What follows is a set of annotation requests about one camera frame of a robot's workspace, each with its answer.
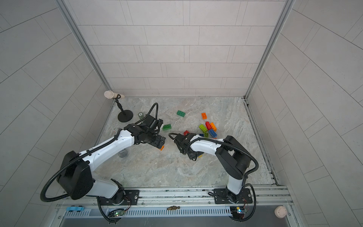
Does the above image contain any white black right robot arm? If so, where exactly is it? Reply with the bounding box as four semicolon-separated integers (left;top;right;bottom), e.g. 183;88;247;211
168;133;259;197

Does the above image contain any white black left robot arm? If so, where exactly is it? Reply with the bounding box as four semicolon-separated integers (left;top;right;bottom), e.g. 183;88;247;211
40;115;165;205

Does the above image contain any dark green lego brick near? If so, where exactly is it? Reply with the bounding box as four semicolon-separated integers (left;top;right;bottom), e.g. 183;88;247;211
162;124;172;131

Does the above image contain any dark green lego brick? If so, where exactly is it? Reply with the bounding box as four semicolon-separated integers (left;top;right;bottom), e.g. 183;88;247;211
162;124;172;131
176;110;186;117

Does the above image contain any dark green lego brick far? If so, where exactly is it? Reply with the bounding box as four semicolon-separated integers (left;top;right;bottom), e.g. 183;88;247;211
176;110;186;117

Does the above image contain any blue lego brick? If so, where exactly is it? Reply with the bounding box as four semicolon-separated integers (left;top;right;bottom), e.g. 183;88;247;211
209;129;217;138

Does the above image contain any small orange lego brick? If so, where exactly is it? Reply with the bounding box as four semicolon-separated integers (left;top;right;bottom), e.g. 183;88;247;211
201;113;207;120

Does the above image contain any long orange lego brick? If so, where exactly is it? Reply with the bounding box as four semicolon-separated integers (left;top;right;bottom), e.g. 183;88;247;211
210;123;217;132

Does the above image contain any green camouflage can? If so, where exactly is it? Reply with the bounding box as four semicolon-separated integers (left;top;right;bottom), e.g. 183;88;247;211
138;112;144;120

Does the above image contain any glitter silver microphone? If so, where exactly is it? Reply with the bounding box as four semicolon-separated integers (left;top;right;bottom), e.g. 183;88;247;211
116;128;129;159

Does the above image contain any black microphone stand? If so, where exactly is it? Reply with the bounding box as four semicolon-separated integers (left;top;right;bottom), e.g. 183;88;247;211
104;90;133;123

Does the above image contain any brass fitting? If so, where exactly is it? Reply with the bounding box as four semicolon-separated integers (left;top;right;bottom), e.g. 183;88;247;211
167;206;181;211

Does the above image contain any left circuit board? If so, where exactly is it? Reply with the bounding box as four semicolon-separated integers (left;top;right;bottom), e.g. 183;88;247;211
107;209;126;218

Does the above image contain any circuit board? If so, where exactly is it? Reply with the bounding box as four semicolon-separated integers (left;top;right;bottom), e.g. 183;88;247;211
230;207;246;221
107;209;126;218

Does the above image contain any right circuit board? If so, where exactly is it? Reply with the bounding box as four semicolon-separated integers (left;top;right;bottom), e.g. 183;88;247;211
230;207;246;221

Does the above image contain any light blue clip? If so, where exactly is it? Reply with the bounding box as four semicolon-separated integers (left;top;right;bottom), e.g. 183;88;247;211
66;206;85;212

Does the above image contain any beige round knob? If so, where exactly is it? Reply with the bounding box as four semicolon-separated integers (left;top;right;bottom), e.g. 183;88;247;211
274;206;288;219

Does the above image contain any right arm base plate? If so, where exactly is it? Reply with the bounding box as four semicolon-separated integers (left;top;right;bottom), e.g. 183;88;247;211
208;188;253;204

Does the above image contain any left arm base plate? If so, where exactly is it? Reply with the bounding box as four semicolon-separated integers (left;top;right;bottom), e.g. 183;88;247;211
99;190;140;206

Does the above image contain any left metal corner post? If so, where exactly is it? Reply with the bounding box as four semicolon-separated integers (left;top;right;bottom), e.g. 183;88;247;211
55;0;112;90

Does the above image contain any metal corner frame post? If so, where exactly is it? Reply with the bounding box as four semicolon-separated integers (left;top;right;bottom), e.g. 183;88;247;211
244;0;294;101

